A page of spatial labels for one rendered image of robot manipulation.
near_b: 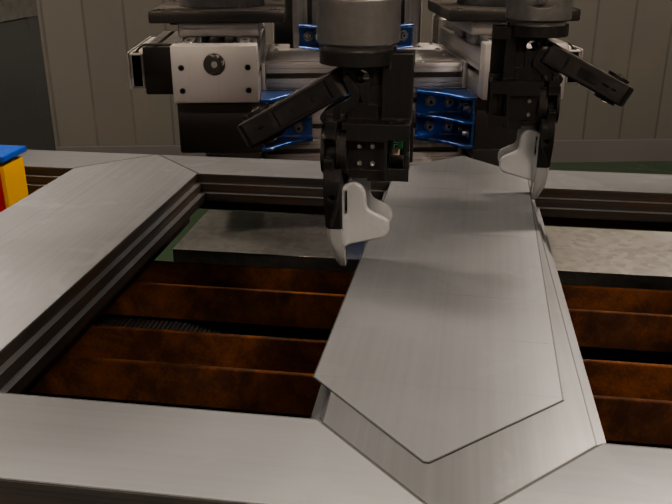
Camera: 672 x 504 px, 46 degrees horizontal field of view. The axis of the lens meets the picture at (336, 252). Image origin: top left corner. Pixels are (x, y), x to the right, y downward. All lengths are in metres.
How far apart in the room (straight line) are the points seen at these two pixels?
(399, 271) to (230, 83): 0.61
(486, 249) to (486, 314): 0.15
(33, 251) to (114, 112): 3.48
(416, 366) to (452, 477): 0.13
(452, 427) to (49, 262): 0.46
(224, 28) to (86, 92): 2.99
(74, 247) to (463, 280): 0.40
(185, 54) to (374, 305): 0.69
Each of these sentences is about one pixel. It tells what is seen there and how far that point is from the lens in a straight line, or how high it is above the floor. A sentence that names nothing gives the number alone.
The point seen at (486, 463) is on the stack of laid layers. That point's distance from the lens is 0.52.
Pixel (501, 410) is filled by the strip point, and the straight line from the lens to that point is 0.57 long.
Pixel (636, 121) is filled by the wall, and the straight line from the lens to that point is 4.63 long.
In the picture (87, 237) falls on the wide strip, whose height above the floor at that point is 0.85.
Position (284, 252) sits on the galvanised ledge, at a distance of 1.27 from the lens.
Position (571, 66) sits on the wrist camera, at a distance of 0.98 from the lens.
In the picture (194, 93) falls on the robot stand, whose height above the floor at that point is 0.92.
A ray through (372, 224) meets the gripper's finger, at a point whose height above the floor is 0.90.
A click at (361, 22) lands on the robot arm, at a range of 0.70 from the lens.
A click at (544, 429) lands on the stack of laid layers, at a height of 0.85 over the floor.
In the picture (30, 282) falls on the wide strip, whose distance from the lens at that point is 0.80.
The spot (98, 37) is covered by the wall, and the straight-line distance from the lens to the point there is 4.28.
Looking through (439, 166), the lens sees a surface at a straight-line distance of 1.13.
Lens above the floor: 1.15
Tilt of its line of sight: 22 degrees down
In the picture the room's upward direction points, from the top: straight up
